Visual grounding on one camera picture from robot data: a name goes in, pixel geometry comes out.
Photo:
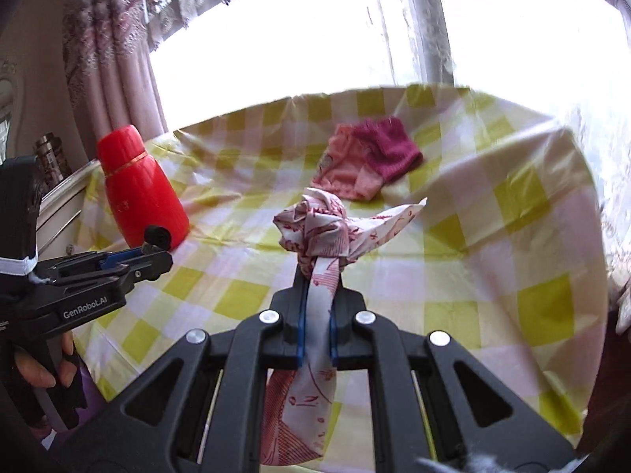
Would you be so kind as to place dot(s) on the yellow white checked tablecloth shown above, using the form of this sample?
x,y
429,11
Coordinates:
x,y
443,256

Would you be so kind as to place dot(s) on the red white printed scarf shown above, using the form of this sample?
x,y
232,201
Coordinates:
x,y
320,226

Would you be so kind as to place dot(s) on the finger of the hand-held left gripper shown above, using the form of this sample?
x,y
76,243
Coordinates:
x,y
84,258
148,263

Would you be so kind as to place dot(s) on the magenta knitted glove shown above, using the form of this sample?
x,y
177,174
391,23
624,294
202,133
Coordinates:
x,y
394,152

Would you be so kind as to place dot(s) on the mauve patterned curtain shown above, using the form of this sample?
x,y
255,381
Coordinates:
x,y
113,59

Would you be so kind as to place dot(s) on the red thermos flask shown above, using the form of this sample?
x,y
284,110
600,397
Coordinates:
x,y
138,192

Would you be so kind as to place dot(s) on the white carved cabinet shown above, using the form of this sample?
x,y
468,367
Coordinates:
x,y
59,212

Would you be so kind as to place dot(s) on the white carved mirror frame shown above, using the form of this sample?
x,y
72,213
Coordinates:
x,y
10,88

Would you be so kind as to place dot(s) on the jars on cabinet top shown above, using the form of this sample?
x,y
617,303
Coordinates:
x,y
49,152

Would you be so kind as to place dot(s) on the pink cloth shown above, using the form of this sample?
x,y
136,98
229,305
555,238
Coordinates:
x,y
345,172

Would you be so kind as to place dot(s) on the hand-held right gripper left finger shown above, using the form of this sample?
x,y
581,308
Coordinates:
x,y
301,325

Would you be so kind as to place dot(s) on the person's left hand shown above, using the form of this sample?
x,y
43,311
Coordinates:
x,y
34,369

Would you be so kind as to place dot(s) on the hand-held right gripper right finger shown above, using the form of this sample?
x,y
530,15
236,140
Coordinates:
x,y
333,335

